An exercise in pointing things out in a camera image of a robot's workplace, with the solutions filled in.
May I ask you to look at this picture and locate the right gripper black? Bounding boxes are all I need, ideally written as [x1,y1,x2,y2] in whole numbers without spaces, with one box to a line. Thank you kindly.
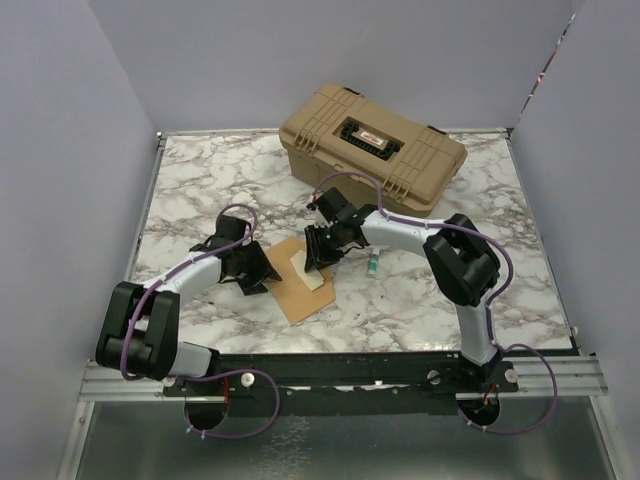
[304,223,345,274]

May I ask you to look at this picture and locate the brown paper envelope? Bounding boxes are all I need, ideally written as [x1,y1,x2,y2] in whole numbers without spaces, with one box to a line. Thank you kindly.
[266,237,336,325]

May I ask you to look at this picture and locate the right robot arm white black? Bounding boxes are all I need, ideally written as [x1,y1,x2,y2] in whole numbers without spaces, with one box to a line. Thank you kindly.
[304,187,501,391]

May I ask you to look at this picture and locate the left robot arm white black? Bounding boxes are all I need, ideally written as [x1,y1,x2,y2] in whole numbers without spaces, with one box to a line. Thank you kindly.
[95,214,281,395]

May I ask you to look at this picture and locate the green white glue stick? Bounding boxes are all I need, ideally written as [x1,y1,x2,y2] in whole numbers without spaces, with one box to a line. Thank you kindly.
[366,247,380,278]

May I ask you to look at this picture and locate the tan plastic tool case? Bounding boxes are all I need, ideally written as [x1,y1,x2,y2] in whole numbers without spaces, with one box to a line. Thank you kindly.
[279,84,468,226]

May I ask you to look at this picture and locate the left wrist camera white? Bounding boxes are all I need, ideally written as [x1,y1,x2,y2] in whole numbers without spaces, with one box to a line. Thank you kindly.
[215,215,252,242]

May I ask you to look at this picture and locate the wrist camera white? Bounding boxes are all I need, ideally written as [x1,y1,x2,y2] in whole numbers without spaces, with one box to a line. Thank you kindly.
[307,187,357,227]
[215,215,252,242]

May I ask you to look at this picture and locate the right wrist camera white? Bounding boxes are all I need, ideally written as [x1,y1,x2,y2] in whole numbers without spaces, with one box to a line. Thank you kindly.
[307,187,357,227]

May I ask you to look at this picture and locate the black mounting base rail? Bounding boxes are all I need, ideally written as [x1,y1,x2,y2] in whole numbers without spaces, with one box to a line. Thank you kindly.
[163,351,518,417]

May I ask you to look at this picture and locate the aluminium frame rail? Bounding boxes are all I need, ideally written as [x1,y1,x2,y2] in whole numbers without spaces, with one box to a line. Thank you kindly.
[79,356,609,402]

